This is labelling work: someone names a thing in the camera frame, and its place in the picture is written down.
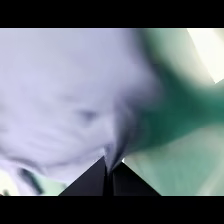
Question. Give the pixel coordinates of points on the purple garment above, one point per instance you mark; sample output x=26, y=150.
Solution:
x=60, y=90

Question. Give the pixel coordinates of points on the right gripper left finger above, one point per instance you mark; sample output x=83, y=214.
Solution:
x=91, y=183

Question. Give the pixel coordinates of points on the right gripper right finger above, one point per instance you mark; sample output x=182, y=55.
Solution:
x=131, y=183

